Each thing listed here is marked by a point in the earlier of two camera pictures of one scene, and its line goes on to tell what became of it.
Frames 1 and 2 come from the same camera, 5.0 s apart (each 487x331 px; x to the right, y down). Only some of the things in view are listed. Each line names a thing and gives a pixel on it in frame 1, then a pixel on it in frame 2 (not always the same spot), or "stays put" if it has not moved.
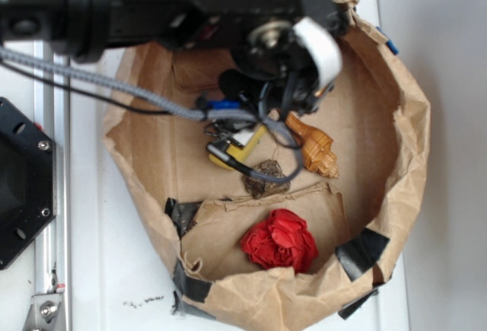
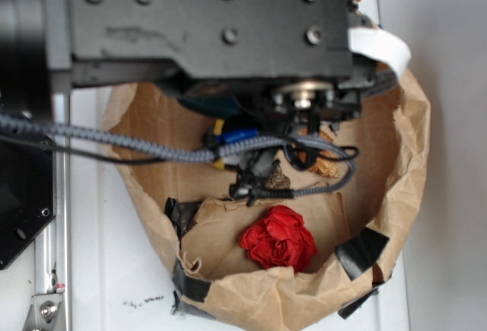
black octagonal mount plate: [28, 181] stays put
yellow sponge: [248, 138] → [219, 163]
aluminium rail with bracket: [53, 244] stays put
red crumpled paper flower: [283, 240] stays put
